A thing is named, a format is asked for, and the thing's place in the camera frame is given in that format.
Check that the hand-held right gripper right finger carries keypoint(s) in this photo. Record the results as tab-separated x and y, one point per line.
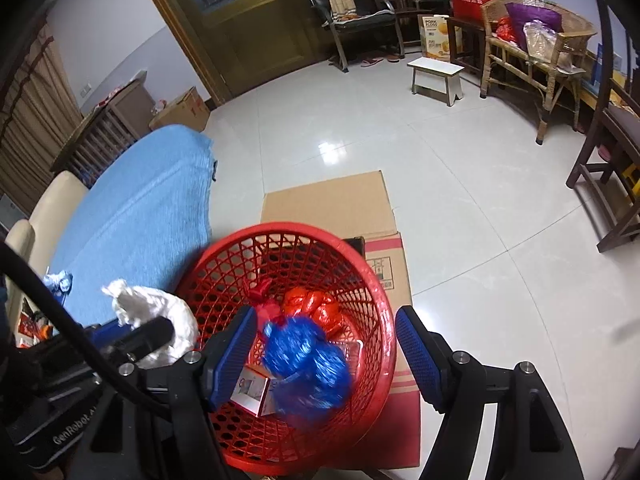
417	355

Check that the red plastic mesh basket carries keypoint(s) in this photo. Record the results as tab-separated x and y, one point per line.
300	228

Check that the orange plastic bag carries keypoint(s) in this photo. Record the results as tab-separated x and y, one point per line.
310	307

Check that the blue plastic bag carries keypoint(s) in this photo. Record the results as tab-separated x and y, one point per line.
310	365

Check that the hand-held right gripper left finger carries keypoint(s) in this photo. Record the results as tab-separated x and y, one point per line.
235	355

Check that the clear plastic bag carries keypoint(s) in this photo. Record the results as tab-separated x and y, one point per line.
542	40

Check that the yellow printed carton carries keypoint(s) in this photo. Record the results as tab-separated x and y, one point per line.
435	40

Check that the white plastic bag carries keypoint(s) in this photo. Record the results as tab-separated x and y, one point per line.
160	305

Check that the wooden slatted cabinet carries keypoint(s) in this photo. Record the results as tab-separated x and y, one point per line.
115	115

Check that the red bag on rattan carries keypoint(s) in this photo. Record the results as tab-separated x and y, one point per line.
507	30

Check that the rattan armchair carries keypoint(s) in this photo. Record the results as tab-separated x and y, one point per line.
550	75

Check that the brown cardboard box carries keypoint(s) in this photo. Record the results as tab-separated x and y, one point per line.
182	110

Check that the brown curtain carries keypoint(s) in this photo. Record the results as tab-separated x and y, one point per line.
30	110

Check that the wooden door with stained glass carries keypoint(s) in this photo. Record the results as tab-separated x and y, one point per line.
240	25

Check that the dark wooden side table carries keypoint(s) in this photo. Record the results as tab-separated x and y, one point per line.
465	35

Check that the beige leather sofa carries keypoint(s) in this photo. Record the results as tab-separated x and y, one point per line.
55	195

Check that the large cardboard box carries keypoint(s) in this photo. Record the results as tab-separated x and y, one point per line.
325	200

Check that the black metal chair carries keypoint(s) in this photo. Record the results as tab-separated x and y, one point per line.
360	20

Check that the small white printed carton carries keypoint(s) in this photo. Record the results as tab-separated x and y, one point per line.
250	387

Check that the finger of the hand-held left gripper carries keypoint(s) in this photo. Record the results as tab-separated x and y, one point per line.
150	335
107	331

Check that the dark wooden chair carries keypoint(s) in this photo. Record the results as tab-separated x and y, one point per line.
615	125

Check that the small white stool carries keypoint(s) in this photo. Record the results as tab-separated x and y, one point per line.
435	67

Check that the small blue crumpled wrapper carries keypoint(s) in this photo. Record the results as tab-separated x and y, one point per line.
59	281

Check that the red plastic bag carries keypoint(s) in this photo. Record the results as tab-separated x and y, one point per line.
267	307

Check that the white wall socket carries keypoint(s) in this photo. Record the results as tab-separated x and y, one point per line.
86	89

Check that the purple cushion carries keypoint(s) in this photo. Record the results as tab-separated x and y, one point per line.
535	12

